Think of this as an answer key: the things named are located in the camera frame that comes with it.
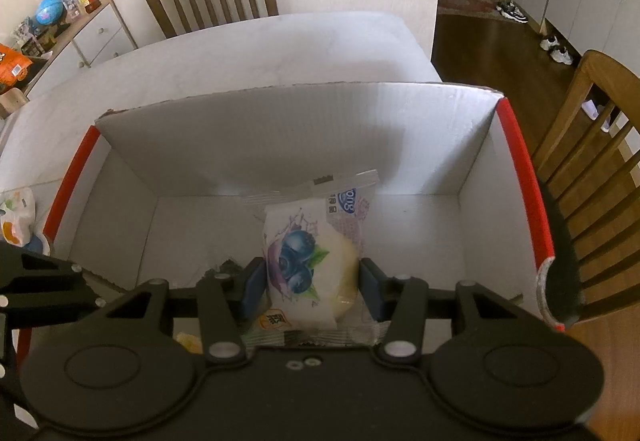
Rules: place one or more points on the white sneakers pair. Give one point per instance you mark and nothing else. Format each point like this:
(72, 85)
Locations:
(556, 52)

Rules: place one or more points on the orange snack bag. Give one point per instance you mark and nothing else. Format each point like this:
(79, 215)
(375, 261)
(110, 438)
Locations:
(13, 67)

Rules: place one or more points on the blue globe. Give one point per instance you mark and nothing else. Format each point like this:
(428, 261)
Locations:
(49, 12)

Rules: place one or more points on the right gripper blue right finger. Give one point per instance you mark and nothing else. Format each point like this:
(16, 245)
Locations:
(378, 290)

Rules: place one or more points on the blueberry bread package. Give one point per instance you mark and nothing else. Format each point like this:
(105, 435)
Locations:
(312, 240)

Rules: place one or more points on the yellow round object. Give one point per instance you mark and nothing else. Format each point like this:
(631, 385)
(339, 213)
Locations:
(192, 343)

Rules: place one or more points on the dark sneakers pair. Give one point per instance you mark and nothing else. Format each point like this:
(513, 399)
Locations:
(510, 11)

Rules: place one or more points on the wooden chair right side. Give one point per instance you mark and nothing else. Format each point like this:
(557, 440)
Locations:
(592, 199)

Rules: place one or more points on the orange print plastic bag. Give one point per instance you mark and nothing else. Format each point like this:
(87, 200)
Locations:
(18, 217)

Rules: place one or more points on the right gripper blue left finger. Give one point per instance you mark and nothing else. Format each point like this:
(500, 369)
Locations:
(251, 285)

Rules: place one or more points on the white drawer cabinet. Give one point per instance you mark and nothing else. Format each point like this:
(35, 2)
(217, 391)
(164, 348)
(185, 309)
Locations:
(90, 41)

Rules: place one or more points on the red white cardboard box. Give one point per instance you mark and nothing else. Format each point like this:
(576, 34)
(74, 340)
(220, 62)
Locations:
(162, 197)

